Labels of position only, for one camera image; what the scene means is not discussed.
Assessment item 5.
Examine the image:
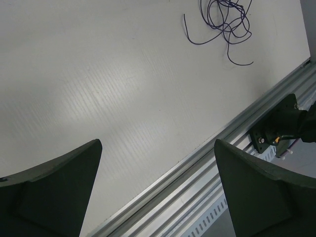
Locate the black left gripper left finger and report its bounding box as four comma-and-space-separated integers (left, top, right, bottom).
0, 139, 102, 237

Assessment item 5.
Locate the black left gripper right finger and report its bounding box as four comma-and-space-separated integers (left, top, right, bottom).
214, 139, 316, 237

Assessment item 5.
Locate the purple wire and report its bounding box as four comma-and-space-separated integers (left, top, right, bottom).
183, 0, 254, 67

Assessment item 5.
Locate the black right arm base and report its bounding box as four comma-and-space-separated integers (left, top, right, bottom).
249, 94, 307, 154

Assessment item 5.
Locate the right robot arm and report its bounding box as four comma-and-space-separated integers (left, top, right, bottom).
299, 102, 316, 143

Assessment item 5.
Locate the white slotted cable duct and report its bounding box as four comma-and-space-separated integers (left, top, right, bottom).
177, 145, 277, 237

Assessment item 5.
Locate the aluminium frame rail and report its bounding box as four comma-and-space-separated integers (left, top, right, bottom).
92, 60, 316, 237

